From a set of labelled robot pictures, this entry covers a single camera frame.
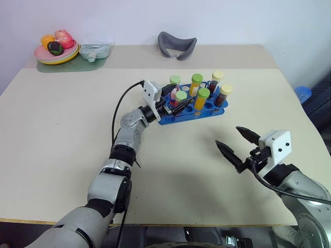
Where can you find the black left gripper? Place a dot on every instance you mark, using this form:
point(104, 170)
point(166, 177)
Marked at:
point(164, 106)

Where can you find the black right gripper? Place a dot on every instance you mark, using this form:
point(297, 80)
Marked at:
point(256, 158)

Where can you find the red tube green cap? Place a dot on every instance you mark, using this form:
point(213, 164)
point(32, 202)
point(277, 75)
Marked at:
point(181, 95)
point(175, 78)

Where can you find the yellow tube green cap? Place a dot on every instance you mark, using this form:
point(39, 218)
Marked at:
point(197, 77)
point(203, 92)

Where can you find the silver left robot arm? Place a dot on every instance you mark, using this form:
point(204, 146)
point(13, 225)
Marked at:
point(129, 129)

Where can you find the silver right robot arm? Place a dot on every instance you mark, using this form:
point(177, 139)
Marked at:
point(305, 186)

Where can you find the blue test tube rack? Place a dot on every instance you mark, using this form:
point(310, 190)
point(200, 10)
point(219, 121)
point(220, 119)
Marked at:
point(168, 121)

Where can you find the dark red tube yellow cap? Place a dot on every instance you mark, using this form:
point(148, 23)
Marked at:
point(217, 75)
point(226, 88)

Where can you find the gray foam face pad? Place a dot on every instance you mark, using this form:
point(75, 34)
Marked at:
point(166, 42)

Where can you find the blue water bottle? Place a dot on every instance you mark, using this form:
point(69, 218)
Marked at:
point(303, 93)

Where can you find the pale green pouch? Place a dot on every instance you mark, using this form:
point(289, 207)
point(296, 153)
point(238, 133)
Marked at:
point(98, 50)

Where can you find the black textured case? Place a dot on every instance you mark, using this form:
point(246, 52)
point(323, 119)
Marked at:
point(320, 103)

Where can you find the metal clamp under table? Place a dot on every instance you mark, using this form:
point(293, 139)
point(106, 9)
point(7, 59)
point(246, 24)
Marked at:
point(238, 242)

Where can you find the green table mat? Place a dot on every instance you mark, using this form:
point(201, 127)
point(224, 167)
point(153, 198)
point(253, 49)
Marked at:
point(80, 66)

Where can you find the yellow plate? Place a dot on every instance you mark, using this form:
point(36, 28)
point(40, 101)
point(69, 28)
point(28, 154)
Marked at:
point(74, 54)

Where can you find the dark rounded shape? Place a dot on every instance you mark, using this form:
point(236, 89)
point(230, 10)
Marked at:
point(168, 239)

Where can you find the pink toy peach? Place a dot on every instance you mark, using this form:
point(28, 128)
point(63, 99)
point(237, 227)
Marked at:
point(63, 38)

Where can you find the dark toy mangosteen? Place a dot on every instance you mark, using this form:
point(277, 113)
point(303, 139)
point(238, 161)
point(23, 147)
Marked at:
point(54, 48)

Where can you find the pink plate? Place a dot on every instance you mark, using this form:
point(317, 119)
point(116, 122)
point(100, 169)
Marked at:
point(41, 54)

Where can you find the orange toy fruit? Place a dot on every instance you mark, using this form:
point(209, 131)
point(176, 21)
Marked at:
point(46, 40)

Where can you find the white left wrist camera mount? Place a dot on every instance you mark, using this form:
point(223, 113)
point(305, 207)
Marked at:
point(150, 94)

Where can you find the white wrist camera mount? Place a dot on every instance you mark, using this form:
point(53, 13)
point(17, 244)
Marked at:
point(276, 144)
point(150, 94)

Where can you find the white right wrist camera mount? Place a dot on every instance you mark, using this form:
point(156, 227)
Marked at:
point(276, 144)

